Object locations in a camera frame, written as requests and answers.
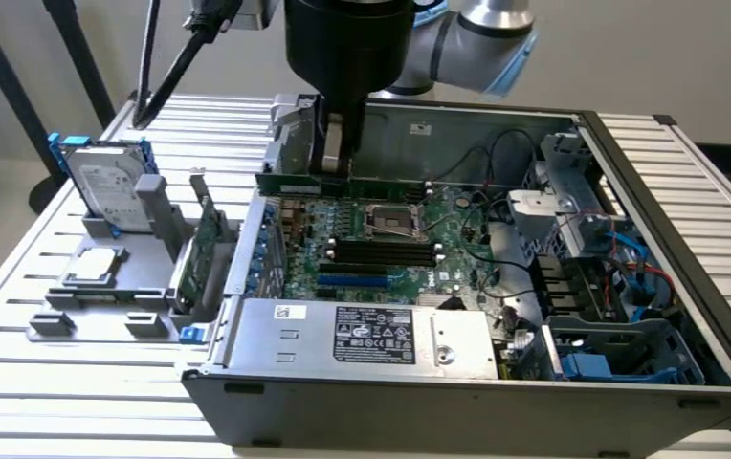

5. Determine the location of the grey plastic drive cage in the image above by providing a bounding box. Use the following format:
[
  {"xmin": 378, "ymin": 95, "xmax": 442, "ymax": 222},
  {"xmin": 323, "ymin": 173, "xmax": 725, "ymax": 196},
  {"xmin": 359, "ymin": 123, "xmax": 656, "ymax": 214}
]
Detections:
[{"xmin": 541, "ymin": 313, "xmax": 707, "ymax": 385}]

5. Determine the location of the green motherboard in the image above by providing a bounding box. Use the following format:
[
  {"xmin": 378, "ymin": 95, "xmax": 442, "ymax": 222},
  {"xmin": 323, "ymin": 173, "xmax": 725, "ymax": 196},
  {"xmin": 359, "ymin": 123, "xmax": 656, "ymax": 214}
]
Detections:
[{"xmin": 261, "ymin": 184, "xmax": 533, "ymax": 326}]

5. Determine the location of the black RAM slot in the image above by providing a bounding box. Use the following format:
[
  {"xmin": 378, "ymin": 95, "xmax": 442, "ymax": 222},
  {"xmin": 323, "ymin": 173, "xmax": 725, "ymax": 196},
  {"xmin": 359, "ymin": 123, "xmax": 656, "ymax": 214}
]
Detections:
[
  {"xmin": 333, "ymin": 244, "xmax": 438, "ymax": 254},
  {"xmin": 334, "ymin": 237, "xmax": 438, "ymax": 248},
  {"xmin": 330, "ymin": 256, "xmax": 438, "ymax": 268},
  {"xmin": 331, "ymin": 250, "xmax": 438, "ymax": 261}
]

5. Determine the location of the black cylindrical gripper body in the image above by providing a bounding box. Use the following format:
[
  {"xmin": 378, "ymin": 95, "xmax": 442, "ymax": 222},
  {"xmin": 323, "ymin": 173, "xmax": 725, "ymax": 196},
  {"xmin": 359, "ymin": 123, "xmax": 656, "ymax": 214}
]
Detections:
[{"xmin": 283, "ymin": 0, "xmax": 417, "ymax": 100}]

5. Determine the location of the silver CPU chip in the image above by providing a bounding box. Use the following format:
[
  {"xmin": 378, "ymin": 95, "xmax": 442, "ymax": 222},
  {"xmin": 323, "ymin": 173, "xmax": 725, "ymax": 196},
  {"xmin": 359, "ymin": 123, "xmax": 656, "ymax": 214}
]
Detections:
[{"xmin": 67, "ymin": 248, "xmax": 126, "ymax": 284}]

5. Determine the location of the black heatsink shroud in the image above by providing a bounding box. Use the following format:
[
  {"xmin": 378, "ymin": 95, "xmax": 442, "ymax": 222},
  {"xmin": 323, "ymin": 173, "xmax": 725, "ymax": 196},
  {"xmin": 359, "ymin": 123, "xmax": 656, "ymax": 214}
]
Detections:
[{"xmin": 528, "ymin": 255, "xmax": 600, "ymax": 319}]

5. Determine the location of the thick black camera cable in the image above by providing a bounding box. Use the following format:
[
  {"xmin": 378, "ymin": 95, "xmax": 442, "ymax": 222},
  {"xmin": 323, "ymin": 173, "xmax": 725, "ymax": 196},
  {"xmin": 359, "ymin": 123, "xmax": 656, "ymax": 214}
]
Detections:
[{"xmin": 131, "ymin": 0, "xmax": 245, "ymax": 132}]

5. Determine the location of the CPU socket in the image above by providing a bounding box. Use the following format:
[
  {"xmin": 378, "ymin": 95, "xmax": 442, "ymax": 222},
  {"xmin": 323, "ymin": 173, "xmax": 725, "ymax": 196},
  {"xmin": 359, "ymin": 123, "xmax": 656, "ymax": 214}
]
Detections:
[{"xmin": 363, "ymin": 202, "xmax": 425, "ymax": 236}]

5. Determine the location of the black expansion slot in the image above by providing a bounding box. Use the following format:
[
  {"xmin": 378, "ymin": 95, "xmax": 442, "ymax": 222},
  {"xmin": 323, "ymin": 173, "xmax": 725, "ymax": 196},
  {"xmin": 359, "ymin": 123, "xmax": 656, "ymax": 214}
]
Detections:
[{"xmin": 318, "ymin": 261, "xmax": 390, "ymax": 277}]

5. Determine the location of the black open PC case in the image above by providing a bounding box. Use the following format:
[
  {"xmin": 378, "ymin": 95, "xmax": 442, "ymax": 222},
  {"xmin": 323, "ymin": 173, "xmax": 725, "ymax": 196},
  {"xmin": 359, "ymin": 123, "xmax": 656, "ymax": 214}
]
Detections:
[{"xmin": 179, "ymin": 93, "xmax": 731, "ymax": 449}]

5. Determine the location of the black looped wire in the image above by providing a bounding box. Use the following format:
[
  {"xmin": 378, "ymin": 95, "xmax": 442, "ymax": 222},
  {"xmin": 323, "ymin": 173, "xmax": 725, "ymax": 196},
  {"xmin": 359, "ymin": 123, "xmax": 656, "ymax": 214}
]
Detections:
[{"xmin": 426, "ymin": 128, "xmax": 541, "ymax": 188}]

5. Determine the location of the hard disk with blue bracket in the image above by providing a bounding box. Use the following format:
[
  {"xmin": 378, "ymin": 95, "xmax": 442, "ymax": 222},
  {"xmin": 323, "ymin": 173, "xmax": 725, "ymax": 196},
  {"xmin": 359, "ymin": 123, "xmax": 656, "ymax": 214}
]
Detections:
[{"xmin": 46, "ymin": 132, "xmax": 161, "ymax": 239}]

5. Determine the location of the red wire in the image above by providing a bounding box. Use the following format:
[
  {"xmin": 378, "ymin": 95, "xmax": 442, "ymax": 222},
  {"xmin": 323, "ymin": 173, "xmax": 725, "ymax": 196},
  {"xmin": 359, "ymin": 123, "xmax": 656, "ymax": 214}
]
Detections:
[{"xmin": 600, "ymin": 265, "xmax": 676, "ymax": 307}]

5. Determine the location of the grey parts rack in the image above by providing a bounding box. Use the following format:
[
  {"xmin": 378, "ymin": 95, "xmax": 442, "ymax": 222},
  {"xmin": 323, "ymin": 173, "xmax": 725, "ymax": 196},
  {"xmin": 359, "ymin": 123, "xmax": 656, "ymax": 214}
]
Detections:
[{"xmin": 27, "ymin": 173, "xmax": 241, "ymax": 344}]

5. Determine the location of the silver power supply unit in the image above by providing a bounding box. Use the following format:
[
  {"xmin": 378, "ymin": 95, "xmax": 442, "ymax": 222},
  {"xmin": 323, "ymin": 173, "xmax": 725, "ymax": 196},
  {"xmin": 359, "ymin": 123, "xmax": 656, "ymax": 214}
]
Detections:
[{"xmin": 210, "ymin": 296, "xmax": 502, "ymax": 383}]

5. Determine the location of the metal disk bay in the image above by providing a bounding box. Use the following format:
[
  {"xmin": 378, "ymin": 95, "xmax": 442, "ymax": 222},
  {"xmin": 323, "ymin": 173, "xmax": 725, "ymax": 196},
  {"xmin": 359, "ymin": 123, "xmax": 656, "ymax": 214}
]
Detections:
[{"xmin": 505, "ymin": 131, "xmax": 639, "ymax": 262}]

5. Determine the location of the blue expansion slot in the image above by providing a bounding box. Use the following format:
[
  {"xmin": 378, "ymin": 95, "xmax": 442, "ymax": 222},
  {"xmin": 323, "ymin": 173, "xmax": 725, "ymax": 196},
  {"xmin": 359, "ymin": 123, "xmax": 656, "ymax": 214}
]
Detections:
[{"xmin": 315, "ymin": 273, "xmax": 392, "ymax": 289}]

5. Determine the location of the blue wire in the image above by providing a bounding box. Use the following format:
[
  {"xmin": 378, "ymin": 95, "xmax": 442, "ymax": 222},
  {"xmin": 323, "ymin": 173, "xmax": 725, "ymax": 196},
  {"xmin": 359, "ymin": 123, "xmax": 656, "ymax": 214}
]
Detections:
[{"xmin": 594, "ymin": 228, "xmax": 656, "ymax": 317}]

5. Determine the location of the green graphics card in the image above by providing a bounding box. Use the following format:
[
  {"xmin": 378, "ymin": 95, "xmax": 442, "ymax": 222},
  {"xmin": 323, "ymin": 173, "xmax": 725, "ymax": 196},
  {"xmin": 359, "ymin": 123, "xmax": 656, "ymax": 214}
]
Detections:
[{"xmin": 174, "ymin": 166, "xmax": 227, "ymax": 315}]

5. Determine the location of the green RAM stick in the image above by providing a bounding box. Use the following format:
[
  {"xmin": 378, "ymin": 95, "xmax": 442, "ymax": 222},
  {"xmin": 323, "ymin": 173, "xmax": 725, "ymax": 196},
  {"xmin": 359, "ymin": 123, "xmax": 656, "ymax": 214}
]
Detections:
[{"xmin": 254, "ymin": 172, "xmax": 426, "ymax": 199}]

